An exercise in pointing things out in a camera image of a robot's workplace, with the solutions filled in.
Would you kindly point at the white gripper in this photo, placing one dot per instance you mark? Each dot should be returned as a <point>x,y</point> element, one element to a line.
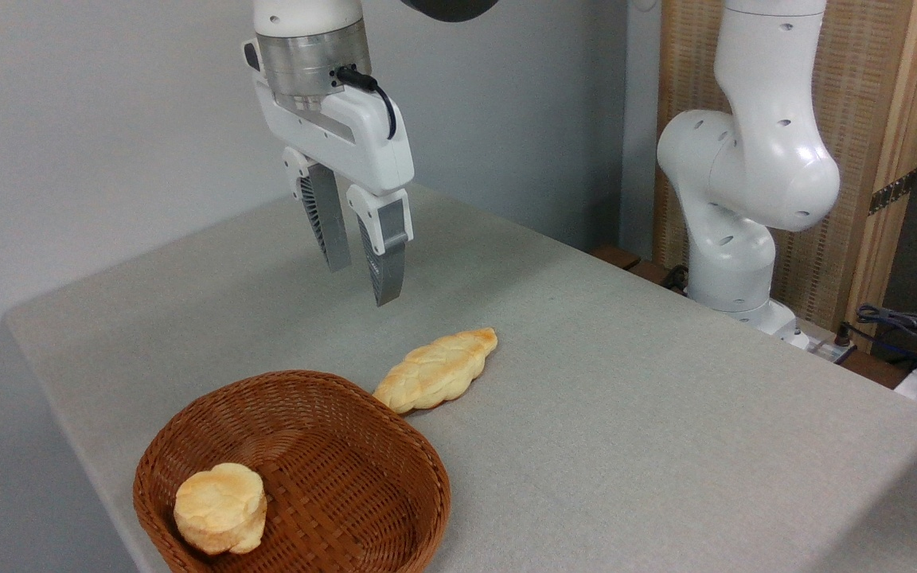
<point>359,147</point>

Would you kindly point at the long braided bread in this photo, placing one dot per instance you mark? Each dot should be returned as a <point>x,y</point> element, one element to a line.
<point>438,370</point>

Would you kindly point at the wooden woven folding screen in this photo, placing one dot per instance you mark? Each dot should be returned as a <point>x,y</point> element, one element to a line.
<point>864,119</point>

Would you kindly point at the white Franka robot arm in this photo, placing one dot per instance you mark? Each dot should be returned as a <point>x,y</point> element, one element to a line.
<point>753,151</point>

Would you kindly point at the round bread roll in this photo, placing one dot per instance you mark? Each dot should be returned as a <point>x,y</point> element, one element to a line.
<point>220,509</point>

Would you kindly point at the black plug at robot base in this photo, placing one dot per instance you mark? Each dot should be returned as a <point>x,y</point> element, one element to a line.
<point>844,334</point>

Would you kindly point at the metal screen hinge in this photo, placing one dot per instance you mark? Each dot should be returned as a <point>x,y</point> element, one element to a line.
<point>892,192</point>

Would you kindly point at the brown wicker basket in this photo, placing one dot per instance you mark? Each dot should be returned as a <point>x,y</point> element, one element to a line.
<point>347,485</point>

